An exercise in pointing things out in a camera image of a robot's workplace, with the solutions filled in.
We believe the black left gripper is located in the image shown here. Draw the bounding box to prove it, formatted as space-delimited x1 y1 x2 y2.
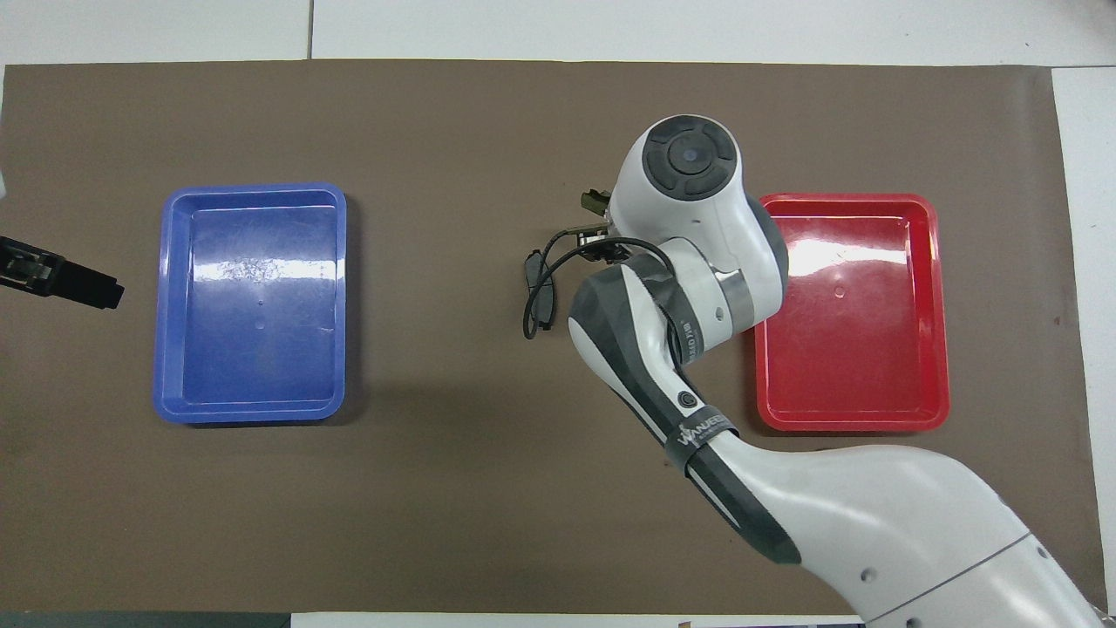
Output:
0 235 126 311

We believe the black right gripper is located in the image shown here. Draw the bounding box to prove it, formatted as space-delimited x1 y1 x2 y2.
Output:
575 222 630 264

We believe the dark brake pad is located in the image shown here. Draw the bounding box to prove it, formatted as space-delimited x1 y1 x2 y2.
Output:
525 249 557 332

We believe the blue plastic tray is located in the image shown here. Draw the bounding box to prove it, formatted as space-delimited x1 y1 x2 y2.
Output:
153 182 348 425

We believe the red plastic tray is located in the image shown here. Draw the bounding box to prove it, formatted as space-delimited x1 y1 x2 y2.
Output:
753 193 950 433

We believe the brown table mat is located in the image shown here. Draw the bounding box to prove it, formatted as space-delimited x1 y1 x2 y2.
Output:
0 58 1108 616

